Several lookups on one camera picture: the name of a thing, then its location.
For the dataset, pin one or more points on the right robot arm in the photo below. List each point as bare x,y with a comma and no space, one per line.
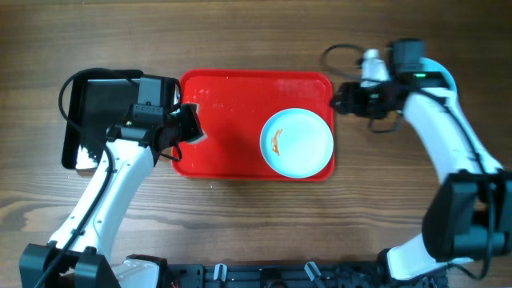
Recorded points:
469,218

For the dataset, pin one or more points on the red plastic tray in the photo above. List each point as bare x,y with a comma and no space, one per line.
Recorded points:
233,107

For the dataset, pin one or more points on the green and brown sponge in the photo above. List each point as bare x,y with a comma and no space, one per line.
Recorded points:
198,138

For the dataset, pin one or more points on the light blue plate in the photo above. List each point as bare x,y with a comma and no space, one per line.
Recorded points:
296,143
431,65

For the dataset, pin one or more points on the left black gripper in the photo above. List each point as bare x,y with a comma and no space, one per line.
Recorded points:
189,122

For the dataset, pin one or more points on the black rectangular tray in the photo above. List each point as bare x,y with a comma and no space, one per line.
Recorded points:
98,99

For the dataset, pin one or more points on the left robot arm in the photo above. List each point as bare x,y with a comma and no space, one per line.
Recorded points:
78,253

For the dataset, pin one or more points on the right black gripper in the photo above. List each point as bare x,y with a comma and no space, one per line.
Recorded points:
348,98

